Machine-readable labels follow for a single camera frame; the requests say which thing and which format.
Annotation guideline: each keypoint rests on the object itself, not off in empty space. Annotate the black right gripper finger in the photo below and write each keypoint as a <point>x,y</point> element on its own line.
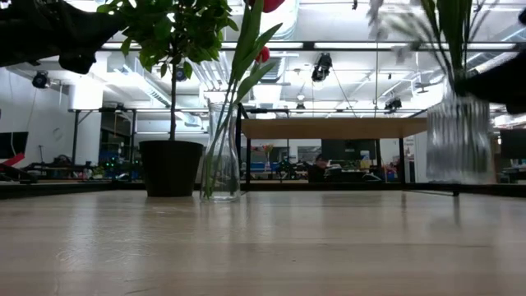
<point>493,82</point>

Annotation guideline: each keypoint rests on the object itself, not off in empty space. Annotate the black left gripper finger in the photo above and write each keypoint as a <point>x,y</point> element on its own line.
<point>96,33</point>

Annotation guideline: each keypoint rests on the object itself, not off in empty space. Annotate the yellow artificial flower spray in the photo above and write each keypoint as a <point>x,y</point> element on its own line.
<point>454,41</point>

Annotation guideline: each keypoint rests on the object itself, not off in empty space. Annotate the ribbed glass vase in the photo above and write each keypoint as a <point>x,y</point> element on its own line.
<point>456,140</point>

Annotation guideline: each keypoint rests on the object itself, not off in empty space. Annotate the white artificial flower spray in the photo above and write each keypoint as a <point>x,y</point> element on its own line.
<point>375,16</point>

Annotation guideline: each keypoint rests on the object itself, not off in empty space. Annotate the dark red artificial tulip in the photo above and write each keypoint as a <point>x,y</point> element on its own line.
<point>263,54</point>

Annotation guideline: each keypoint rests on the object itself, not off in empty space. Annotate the smooth clear glass vase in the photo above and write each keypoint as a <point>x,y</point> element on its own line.
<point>220,181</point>

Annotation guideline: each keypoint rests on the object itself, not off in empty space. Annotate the black monitor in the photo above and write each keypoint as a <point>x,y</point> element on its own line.
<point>12,144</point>
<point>348,150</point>
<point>513,144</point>

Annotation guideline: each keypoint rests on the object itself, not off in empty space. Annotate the red flat object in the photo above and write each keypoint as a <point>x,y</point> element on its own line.
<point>14,159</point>

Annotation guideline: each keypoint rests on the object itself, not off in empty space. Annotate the green plant in black pot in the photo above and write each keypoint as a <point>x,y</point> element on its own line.
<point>170,168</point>

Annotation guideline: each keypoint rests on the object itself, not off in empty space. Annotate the orange flower bouquet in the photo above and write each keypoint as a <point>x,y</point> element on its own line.
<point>268,149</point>

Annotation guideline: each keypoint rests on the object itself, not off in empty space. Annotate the black background workstation frame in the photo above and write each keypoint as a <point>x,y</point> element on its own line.
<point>76,140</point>

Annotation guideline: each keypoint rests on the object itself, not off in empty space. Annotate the black aluminium table frame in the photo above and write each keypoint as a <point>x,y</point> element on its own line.
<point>102,188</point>

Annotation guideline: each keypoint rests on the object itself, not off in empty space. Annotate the wooden shelf with black frame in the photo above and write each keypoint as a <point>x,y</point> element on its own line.
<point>341,128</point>

